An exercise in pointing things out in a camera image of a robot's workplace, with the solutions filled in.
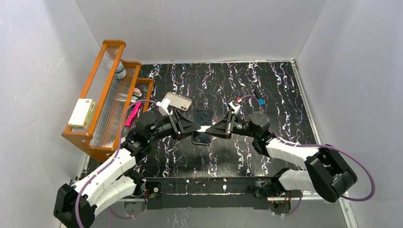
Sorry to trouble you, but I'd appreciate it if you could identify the black phone case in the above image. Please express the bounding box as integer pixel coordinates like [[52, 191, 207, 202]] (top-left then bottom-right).
[[192, 108, 213, 146]]

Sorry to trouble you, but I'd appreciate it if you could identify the beige phone case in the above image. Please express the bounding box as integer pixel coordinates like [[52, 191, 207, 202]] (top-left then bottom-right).
[[164, 92, 192, 112]]

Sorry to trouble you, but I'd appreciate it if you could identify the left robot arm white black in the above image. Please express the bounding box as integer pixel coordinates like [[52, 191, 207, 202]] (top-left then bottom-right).
[[53, 109, 201, 228]]

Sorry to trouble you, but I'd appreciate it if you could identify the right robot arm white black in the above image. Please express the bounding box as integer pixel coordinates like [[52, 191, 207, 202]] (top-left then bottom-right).
[[205, 112, 358, 202]]

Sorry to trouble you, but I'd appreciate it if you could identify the blue black marker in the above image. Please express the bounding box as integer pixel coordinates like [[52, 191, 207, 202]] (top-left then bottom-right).
[[253, 89, 265, 106]]

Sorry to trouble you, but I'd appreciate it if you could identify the small pink white item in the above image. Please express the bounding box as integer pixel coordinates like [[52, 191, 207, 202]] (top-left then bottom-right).
[[133, 87, 142, 97]]

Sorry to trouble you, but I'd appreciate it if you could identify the orange wooden shelf rack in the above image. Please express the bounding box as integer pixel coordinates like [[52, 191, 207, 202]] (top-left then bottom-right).
[[62, 40, 154, 162]]

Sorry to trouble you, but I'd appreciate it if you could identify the white blue bottle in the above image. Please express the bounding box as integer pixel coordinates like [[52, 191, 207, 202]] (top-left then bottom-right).
[[114, 61, 127, 79]]

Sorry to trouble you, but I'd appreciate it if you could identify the white red box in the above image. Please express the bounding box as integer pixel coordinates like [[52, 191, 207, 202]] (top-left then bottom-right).
[[68, 98, 96, 129]]

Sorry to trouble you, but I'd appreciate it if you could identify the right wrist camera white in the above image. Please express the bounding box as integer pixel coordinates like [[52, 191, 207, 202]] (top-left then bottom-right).
[[229, 98, 241, 115]]

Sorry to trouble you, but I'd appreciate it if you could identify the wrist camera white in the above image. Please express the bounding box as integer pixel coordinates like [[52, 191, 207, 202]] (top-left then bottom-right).
[[156, 98, 171, 116], [229, 98, 241, 115]]

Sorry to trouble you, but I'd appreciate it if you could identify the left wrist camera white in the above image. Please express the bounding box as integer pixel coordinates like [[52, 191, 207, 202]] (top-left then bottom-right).
[[156, 98, 171, 116]]

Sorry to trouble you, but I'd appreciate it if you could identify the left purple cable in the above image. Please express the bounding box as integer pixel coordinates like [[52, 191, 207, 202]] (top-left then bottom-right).
[[75, 99, 160, 228]]

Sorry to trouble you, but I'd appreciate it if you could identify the purple cable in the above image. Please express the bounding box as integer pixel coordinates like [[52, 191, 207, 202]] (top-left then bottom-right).
[[237, 95, 376, 218], [75, 99, 160, 228]]

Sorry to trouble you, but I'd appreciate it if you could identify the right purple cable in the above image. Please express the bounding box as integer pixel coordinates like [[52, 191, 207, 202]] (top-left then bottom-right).
[[237, 95, 376, 218]]

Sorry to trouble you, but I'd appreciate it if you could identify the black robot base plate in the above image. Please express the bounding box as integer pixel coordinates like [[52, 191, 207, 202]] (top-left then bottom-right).
[[115, 177, 303, 210]]

